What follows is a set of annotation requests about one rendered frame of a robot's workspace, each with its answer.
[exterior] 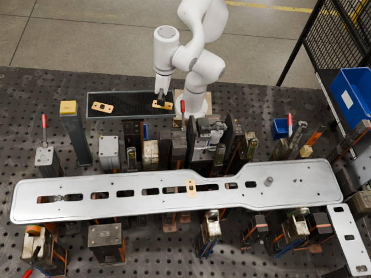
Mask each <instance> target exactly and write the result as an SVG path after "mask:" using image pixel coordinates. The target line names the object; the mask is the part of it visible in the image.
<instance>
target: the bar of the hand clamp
mask: <svg viewBox="0 0 371 278"><path fill-rule="evenodd" d="M306 127H307V123H306V121H300V120H298V122H297V124H296V126H295V128H294V130H293V133H292V135H291V137H290V139H289V141H288V143H287V145H288V150H289V148H290V146H291V145H292V144H293V148H291V150H292V151H294V150H295V148H296V146H297V144H298V142H299V140H300V138H301V136H302V135H303V134H305V133H307V132H308V129H307V128H306ZM288 150H287V151H288Z"/></svg>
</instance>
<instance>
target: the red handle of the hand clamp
mask: <svg viewBox="0 0 371 278"><path fill-rule="evenodd" d="M287 126H288V140H289V139H290V137H291V135H292V114H288V115H287Z"/></svg>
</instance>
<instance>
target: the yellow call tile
mask: <svg viewBox="0 0 371 278"><path fill-rule="evenodd" d="M75 113H76V101H61V106H60V114H75Z"/></svg>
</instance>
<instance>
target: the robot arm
mask: <svg viewBox="0 0 371 278"><path fill-rule="evenodd" d="M205 12H206V14H205ZM204 14H205V17H204V20H203V23H202V17H203V15H204ZM177 15H178V17H179V19H180V20H181V21H182V22H183V23H184V24H185V25H186V26H187V27H188V28H189V29H190V30H191V31H192V33H193V39H192V40H191V41H190V42H189V43H187V44H186V46H183V45H182V44H181V43H180V42H179V32H178V30H177V29H176V28H174V27H172V26H168V25H163V26H159V27H158V28H157V29H156V30H155V31H154V41H153V68H154V70H155V72H156V83H155V94H158V97H157V105H159V106H165V95H166V94H167V91H168V89H169V83H170V80H171V75H172V74H173V73H174V71H175V70H176V68H178V69H179V70H181V71H185V72H188V71H189V70H191V72H189V73H188V75H187V77H186V79H185V85H184V92H183V94H181V95H180V96H179V97H178V98H177V100H176V110H177V112H178V113H179V114H180V115H182V113H181V104H180V101H181V100H184V103H185V113H184V117H185V118H186V119H189V116H190V115H194V117H195V119H197V118H198V117H203V116H204V115H205V114H206V112H207V109H208V103H207V102H206V100H205V99H204V97H205V93H206V89H207V86H208V84H211V83H214V82H216V81H217V80H219V79H220V78H221V77H222V75H223V74H224V73H225V62H224V61H223V60H222V59H221V58H220V57H219V56H217V55H215V54H213V53H211V52H210V51H208V50H206V49H204V45H205V44H207V43H210V42H213V41H215V40H217V39H218V38H219V37H220V36H221V34H222V32H223V31H224V29H225V26H226V23H227V20H228V17H229V10H228V8H227V6H226V3H225V1H224V0H182V2H181V4H180V5H179V7H178V10H177ZM162 95H163V98H162Z"/></svg>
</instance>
